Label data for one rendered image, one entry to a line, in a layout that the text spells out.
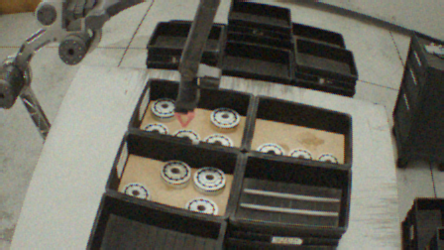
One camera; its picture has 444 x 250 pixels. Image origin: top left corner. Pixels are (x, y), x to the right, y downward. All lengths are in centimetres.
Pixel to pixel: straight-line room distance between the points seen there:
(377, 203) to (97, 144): 119
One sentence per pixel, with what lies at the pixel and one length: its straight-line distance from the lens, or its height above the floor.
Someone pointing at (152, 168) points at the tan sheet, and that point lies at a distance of 182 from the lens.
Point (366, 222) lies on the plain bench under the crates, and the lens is 194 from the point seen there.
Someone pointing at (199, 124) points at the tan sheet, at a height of 83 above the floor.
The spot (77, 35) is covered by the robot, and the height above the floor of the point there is 120.
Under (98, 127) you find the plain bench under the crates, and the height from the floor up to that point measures 70.
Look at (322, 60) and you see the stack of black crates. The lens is 309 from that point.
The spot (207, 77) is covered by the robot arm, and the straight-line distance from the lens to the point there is 167.
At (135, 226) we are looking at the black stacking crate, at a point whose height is 83.
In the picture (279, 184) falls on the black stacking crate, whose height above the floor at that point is 83.
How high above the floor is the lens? 215
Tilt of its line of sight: 41 degrees down
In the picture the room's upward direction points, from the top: 6 degrees clockwise
